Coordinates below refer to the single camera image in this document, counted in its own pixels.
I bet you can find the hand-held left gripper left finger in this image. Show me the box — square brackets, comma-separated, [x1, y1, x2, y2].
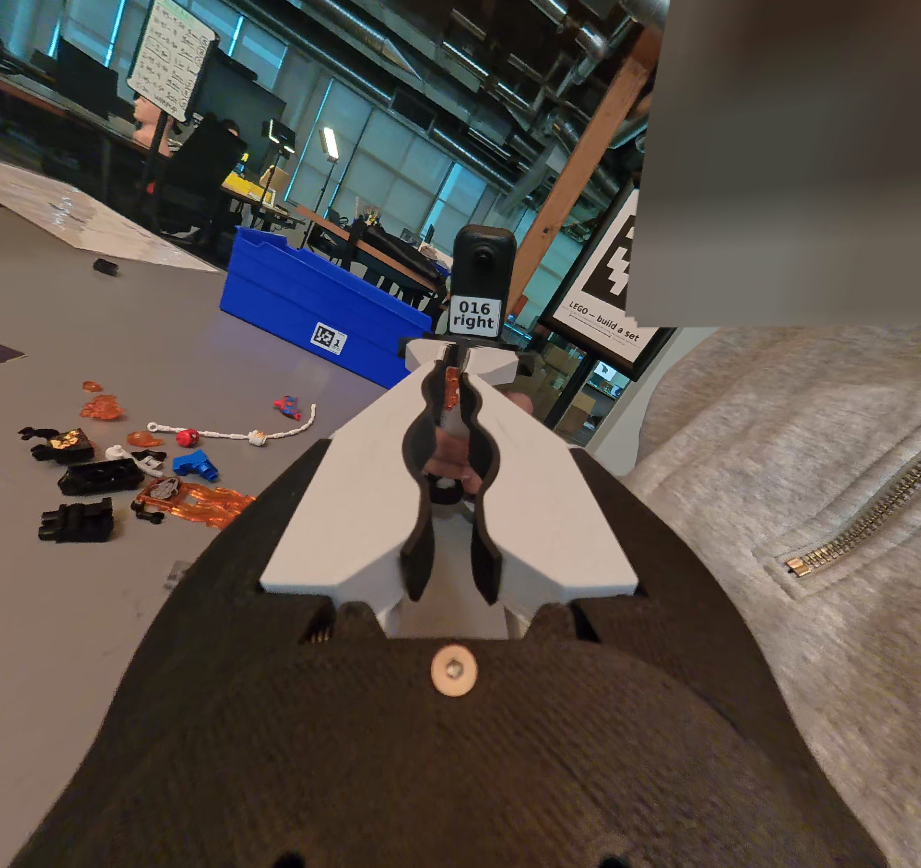
[259, 361, 453, 604]

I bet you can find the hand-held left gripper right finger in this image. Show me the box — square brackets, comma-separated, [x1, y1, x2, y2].
[458, 364, 640, 606]

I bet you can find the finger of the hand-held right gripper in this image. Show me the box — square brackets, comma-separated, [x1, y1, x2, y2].
[466, 345, 520, 385]
[403, 338, 452, 381]

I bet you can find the orange flame lego wheel assembly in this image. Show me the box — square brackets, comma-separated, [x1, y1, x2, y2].
[131, 477, 257, 530]

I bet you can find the black lego plate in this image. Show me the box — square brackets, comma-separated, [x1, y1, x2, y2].
[57, 457, 145, 497]

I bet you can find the black lego clip brick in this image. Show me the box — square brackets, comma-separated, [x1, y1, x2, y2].
[38, 497, 115, 544]

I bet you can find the person's right hand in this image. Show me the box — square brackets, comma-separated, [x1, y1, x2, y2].
[426, 389, 538, 493]

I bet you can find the stack of cardboard boxes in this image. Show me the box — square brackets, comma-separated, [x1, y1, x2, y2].
[549, 345, 614, 446]

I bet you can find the wooden work table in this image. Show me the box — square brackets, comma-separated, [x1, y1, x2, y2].
[294, 204, 449, 295]

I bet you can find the black framed sign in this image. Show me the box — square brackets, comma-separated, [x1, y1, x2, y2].
[538, 181, 677, 384]

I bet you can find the blue plastic bin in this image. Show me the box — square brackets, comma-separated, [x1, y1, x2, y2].
[219, 226, 435, 389]

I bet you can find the light panel on stand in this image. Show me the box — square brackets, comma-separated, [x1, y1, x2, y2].
[319, 126, 342, 218]

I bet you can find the yellow bin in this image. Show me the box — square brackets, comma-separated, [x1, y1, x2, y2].
[221, 169, 276, 208]

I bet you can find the black gold minifigure torso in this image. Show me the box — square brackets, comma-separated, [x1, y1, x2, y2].
[19, 425, 96, 465]

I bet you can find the black office chair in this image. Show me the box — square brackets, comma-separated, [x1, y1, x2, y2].
[154, 113, 246, 236]

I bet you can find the white cardboard sheet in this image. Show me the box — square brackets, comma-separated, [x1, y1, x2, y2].
[0, 161, 221, 274]

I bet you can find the pink mannequin head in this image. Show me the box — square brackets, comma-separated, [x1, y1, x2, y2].
[132, 94, 178, 157]

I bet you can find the white printed board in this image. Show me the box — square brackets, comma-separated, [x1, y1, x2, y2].
[127, 0, 219, 125]

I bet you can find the white lego web string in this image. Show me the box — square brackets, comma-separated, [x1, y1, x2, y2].
[147, 402, 318, 447]

